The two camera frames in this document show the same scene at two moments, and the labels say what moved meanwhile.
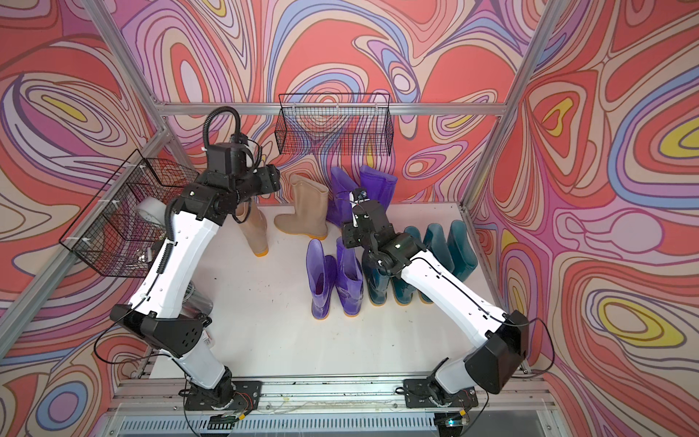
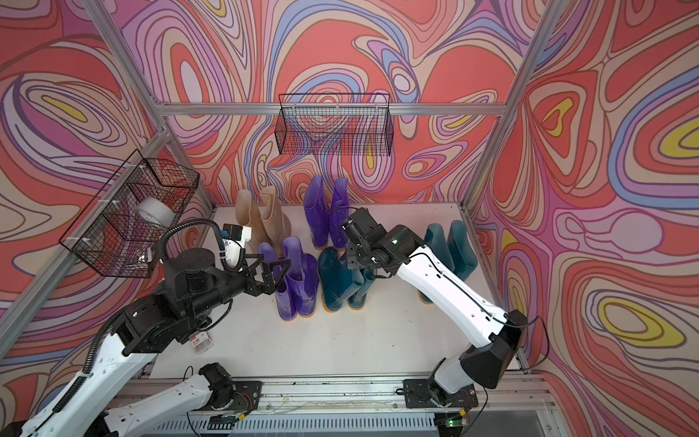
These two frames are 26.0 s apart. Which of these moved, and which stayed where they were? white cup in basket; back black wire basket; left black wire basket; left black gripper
Moved: left black gripper
Stayed: left black wire basket; white cup in basket; back black wire basket
